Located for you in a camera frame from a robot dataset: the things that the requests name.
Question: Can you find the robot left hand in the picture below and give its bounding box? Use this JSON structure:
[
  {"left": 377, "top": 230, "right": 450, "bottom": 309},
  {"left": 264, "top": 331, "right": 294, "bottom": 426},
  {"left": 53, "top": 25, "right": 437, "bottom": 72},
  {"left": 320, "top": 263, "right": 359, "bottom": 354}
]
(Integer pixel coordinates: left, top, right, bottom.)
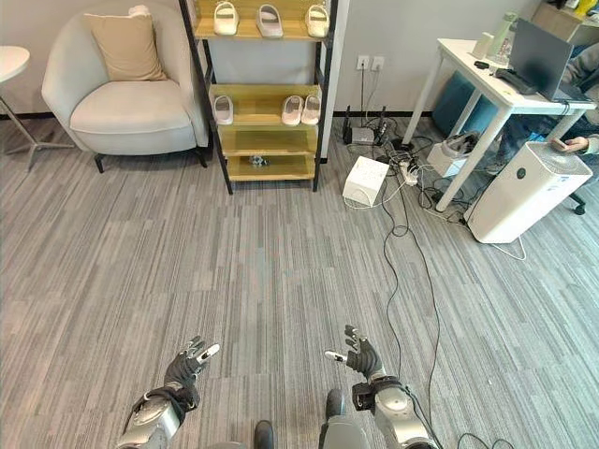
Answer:
[{"left": 164, "top": 335, "right": 221, "bottom": 391}]

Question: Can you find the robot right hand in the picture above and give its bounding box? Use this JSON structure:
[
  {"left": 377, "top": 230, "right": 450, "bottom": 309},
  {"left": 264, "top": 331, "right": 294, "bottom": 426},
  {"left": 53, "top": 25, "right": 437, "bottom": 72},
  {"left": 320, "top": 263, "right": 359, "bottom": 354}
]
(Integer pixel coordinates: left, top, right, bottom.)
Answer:
[{"left": 324, "top": 325, "right": 387, "bottom": 381}]

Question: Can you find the black wooden shoe rack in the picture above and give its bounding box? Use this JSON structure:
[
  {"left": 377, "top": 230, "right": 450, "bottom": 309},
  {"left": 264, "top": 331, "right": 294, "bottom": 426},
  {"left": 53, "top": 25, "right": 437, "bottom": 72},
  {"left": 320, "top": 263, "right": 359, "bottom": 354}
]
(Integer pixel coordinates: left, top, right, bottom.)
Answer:
[{"left": 179, "top": 0, "right": 340, "bottom": 196}]

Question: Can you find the robot silver leg dark foot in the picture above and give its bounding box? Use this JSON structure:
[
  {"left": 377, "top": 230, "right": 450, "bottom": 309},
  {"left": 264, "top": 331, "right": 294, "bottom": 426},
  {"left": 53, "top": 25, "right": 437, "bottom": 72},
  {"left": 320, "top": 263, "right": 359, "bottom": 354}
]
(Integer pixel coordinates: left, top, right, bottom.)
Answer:
[
  {"left": 253, "top": 419, "right": 275, "bottom": 449},
  {"left": 318, "top": 387, "right": 375, "bottom": 449}
]

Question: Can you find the white box on floor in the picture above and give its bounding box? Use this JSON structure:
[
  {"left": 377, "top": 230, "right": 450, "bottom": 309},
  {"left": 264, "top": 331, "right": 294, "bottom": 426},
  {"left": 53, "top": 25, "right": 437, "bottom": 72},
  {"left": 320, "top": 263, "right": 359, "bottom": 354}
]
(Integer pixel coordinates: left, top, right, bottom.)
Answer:
[{"left": 342, "top": 155, "right": 391, "bottom": 208}]

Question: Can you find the white power strip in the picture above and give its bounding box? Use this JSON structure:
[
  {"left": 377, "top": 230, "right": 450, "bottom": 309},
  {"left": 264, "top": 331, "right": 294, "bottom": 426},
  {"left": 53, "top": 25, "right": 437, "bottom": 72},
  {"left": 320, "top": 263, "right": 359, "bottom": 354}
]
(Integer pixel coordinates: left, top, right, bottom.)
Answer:
[{"left": 391, "top": 158, "right": 420, "bottom": 185}]

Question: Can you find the black router with antennas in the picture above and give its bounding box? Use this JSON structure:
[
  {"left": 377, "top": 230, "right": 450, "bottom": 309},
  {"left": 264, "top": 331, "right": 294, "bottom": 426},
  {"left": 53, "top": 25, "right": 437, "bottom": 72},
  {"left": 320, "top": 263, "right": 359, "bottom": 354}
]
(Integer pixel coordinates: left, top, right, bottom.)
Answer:
[{"left": 344, "top": 105, "right": 389, "bottom": 146}]

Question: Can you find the white air purifier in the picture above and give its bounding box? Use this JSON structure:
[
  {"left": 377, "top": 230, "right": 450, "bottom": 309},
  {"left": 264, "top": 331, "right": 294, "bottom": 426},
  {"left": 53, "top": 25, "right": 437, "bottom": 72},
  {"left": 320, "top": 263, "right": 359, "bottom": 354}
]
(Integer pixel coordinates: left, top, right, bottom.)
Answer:
[{"left": 463, "top": 141, "right": 594, "bottom": 244}]

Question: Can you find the white slipper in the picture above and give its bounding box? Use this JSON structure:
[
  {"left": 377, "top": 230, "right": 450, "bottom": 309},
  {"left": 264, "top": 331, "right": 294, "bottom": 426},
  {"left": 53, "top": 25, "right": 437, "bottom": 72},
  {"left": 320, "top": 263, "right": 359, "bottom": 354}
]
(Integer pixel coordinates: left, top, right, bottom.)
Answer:
[
  {"left": 213, "top": 0, "right": 241, "bottom": 36},
  {"left": 213, "top": 94, "right": 235, "bottom": 125},
  {"left": 256, "top": 3, "right": 285, "bottom": 38},
  {"left": 300, "top": 94, "right": 322, "bottom": 125},
  {"left": 304, "top": 3, "right": 330, "bottom": 38},
  {"left": 281, "top": 94, "right": 304, "bottom": 127}
]

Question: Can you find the white desk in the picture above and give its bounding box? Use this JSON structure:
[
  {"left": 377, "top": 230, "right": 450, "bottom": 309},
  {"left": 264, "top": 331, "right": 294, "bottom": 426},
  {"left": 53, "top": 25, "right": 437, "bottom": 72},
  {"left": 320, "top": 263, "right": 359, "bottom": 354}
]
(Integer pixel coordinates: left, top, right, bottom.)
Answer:
[{"left": 401, "top": 37, "right": 598, "bottom": 212}]

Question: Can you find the white armchair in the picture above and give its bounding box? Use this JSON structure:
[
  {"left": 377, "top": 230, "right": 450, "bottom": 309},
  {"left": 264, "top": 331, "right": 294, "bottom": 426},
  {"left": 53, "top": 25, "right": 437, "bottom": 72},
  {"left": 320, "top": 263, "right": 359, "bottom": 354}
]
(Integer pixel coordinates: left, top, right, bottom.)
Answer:
[{"left": 40, "top": 0, "right": 210, "bottom": 174}]

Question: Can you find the person's hand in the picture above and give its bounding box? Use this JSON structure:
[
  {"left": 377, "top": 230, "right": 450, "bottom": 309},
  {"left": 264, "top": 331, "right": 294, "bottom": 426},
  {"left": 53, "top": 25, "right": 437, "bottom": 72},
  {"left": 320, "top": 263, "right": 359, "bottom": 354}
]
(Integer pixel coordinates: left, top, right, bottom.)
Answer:
[{"left": 549, "top": 136, "right": 590, "bottom": 153}]

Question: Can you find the black device on desk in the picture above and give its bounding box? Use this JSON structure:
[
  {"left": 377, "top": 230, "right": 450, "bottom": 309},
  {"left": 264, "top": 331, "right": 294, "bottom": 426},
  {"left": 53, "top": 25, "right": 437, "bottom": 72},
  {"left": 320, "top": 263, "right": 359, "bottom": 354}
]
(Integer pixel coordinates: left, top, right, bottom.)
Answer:
[{"left": 494, "top": 67, "right": 539, "bottom": 96}]

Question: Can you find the person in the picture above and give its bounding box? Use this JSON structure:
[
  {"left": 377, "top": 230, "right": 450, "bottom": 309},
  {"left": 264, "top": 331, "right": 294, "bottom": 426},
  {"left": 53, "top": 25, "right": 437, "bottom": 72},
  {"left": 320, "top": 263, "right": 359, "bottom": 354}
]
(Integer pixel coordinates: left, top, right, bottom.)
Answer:
[{"left": 486, "top": 44, "right": 599, "bottom": 177}]

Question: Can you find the beige cushion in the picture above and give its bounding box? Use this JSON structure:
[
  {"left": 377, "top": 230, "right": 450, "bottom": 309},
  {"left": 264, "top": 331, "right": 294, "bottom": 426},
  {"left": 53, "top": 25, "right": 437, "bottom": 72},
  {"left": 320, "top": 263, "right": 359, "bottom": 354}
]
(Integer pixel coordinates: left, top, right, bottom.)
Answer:
[{"left": 83, "top": 12, "right": 168, "bottom": 82}]

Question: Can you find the round white side table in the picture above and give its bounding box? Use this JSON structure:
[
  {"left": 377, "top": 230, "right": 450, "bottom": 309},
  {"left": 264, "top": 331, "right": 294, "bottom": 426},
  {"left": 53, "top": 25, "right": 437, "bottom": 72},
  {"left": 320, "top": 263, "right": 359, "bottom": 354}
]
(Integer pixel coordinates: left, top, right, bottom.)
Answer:
[{"left": 0, "top": 45, "right": 76, "bottom": 172}]

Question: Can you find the white cup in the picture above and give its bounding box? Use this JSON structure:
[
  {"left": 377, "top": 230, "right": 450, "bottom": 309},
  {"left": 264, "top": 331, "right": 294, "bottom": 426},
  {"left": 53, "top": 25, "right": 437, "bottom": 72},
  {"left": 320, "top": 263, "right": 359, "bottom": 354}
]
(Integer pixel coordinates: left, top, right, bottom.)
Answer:
[{"left": 471, "top": 31, "right": 495, "bottom": 58}]

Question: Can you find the dark laptop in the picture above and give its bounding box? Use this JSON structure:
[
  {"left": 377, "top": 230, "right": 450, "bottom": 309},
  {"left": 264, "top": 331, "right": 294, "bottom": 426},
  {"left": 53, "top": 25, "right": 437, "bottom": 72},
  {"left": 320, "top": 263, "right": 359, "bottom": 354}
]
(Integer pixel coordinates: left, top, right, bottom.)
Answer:
[{"left": 508, "top": 18, "right": 592, "bottom": 103}]

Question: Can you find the pale green bottle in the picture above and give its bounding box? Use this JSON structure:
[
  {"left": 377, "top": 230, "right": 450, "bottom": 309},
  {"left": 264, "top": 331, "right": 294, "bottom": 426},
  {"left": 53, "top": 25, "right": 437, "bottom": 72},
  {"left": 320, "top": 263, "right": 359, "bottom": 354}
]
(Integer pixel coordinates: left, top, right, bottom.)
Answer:
[{"left": 486, "top": 12, "right": 519, "bottom": 65}]

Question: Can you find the cardboard box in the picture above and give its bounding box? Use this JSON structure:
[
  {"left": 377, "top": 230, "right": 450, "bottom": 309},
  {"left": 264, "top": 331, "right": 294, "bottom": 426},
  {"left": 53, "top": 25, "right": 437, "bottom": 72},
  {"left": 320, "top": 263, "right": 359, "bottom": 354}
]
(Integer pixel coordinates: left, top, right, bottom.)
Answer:
[{"left": 531, "top": 0, "right": 599, "bottom": 44}]

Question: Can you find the long black floor cable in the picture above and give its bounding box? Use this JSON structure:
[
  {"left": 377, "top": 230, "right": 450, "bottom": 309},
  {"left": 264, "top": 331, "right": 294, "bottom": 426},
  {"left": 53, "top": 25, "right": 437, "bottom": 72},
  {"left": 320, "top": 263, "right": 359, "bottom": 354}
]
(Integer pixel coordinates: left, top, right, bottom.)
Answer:
[{"left": 383, "top": 167, "right": 516, "bottom": 449}]

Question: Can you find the white cable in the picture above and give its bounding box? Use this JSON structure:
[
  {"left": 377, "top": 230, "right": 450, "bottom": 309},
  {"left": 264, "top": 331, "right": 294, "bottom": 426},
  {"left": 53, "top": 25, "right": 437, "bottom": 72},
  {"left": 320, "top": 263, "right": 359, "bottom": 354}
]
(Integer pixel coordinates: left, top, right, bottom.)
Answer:
[{"left": 423, "top": 163, "right": 528, "bottom": 261}]

